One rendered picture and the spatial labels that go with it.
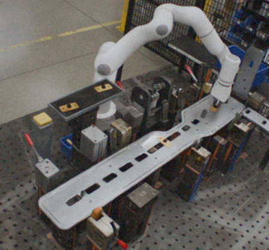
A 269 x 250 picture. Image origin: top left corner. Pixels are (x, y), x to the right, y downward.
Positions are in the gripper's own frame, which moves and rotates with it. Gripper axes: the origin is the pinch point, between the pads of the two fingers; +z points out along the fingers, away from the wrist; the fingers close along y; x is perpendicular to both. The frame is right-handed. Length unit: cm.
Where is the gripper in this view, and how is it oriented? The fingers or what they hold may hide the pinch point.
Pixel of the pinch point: (217, 104)
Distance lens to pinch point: 219.5
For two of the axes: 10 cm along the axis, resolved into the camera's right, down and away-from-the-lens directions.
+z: -1.6, 7.6, 6.3
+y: 7.1, 5.3, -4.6
